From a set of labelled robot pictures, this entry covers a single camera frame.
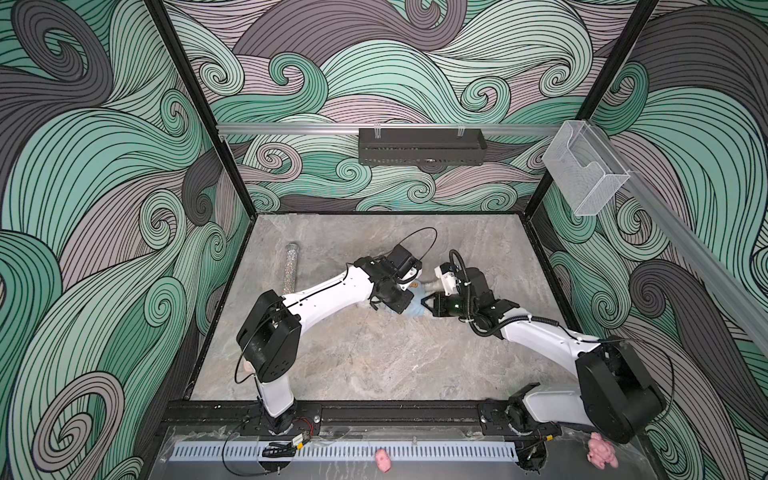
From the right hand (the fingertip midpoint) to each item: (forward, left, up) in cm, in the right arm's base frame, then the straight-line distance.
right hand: (423, 301), depth 85 cm
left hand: (0, +6, +2) cm, 6 cm away
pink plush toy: (-35, -38, -5) cm, 52 cm away
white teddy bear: (+6, -2, 0) cm, 7 cm away
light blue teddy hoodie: (-2, +3, 0) cm, 4 cm away
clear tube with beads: (+15, +44, -6) cm, 47 cm away
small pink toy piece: (-37, +12, -5) cm, 39 cm away
